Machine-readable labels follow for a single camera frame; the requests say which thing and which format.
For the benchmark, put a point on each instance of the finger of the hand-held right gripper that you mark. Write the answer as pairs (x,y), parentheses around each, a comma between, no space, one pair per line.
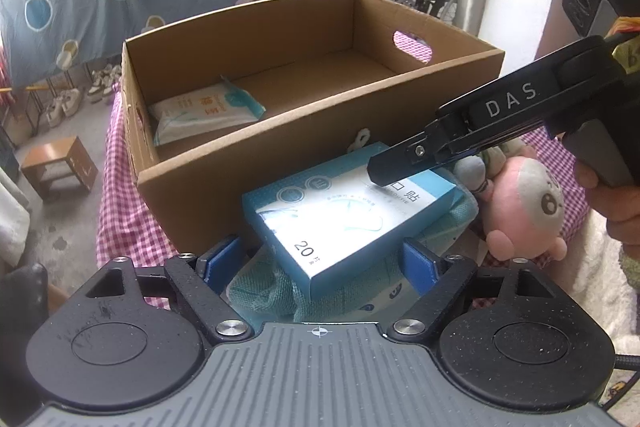
(400,159)

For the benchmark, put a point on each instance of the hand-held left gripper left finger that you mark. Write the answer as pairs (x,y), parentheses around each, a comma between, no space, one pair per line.
(222,259)

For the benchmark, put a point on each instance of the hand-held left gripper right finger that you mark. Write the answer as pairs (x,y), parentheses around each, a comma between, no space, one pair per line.
(419,263)

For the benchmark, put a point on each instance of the light blue carton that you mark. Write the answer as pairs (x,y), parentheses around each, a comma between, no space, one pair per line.
(325,217)

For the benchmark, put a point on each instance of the cardboard box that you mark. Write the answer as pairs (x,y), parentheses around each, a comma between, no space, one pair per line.
(300,147)

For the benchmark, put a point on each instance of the person's right hand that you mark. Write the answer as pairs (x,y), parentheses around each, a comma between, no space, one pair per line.
(625,217)

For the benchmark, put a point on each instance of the teal knitted cloth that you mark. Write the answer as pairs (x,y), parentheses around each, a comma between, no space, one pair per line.
(270,292)

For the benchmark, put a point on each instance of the grey plush toy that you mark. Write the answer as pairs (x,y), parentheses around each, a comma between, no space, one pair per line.
(472,172)

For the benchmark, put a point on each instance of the pink checkered tablecloth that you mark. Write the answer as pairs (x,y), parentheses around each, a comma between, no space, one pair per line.
(130,217)

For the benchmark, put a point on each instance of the pink plush toy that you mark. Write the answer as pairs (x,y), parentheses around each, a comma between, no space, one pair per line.
(515,217)

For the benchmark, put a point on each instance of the white wet wipes pack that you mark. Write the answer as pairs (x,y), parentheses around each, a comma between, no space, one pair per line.
(195,112)

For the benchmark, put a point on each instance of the white fluffy blanket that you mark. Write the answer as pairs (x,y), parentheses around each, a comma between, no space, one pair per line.
(600,292)

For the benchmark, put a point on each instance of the wooden stool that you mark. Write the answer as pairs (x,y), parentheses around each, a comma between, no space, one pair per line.
(55,159)

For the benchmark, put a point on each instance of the white sneaker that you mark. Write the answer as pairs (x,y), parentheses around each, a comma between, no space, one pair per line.
(112,79)
(96,87)
(71,102)
(56,114)

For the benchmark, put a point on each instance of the white curtain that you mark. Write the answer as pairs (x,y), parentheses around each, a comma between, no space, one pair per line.
(12,217)

